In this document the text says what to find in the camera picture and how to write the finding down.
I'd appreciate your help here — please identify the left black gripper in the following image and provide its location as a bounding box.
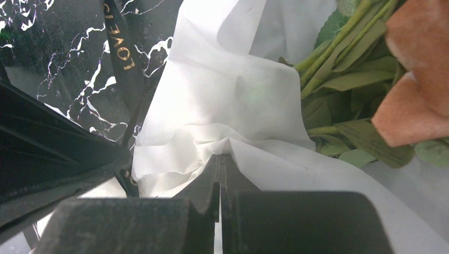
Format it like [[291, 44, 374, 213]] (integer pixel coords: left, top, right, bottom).
[[1, 68, 131, 242]]

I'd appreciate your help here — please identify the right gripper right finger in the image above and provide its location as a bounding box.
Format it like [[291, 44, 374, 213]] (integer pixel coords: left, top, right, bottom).
[[220, 155, 393, 253]]

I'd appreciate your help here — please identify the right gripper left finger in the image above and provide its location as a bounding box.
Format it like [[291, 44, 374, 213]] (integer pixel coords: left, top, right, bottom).
[[35, 155, 220, 253]]

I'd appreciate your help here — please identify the black ribbon gold lettering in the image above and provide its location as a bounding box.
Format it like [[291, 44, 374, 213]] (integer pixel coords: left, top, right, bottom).
[[101, 0, 158, 197]]

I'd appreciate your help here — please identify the white wrapping paper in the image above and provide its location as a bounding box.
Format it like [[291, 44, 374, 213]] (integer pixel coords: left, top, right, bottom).
[[132, 1, 448, 253]]

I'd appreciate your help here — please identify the pink orange flower bunch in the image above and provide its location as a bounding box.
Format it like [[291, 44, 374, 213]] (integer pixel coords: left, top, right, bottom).
[[293, 1, 448, 168]]

